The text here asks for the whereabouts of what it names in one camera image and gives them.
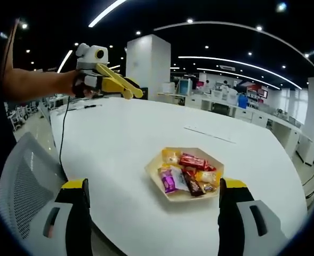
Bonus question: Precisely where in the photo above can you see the red wall display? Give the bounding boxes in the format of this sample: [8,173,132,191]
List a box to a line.
[246,84,269,99]

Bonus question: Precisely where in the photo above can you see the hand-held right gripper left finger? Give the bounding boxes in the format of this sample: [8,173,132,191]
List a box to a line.
[20,178,93,256]

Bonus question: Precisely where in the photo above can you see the light blue screen panel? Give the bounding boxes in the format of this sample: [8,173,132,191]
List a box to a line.
[178,78,192,94]

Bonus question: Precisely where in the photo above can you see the purple food packet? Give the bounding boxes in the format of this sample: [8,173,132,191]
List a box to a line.
[158,167,176,193]

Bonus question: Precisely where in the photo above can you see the yellow white pastry food packet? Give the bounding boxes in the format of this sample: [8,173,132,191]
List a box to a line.
[195,170,222,188]

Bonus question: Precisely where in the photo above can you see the grey mesh office chair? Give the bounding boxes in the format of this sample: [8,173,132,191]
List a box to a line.
[0,132,125,256]

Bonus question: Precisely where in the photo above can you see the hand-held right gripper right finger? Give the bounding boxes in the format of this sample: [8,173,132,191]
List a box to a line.
[217,178,288,256]

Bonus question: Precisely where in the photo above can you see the white cabinet row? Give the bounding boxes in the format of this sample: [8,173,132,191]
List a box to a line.
[156,92,313,165]

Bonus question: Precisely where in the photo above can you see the small gold food candy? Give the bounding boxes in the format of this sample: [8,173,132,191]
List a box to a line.
[202,182,218,193]

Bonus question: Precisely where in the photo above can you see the row of white office chairs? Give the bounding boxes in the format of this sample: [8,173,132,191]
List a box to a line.
[6,100,44,132]

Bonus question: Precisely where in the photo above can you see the straight ceiling light bar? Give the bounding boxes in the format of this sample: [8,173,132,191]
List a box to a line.
[88,0,128,28]

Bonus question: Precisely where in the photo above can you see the yellow round pastry food packet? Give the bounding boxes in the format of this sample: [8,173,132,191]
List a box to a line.
[161,148,182,166]

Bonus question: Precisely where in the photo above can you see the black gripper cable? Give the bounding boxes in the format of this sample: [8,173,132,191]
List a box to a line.
[59,95,71,164]

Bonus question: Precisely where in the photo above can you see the cream hexagonal container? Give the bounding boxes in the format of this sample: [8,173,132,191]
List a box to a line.
[145,146,224,202]

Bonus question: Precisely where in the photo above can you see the person's left hand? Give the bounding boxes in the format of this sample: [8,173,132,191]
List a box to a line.
[71,69,100,99]

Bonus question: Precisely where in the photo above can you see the pale yellow food tongs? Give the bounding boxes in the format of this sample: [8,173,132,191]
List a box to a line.
[95,63,144,100]

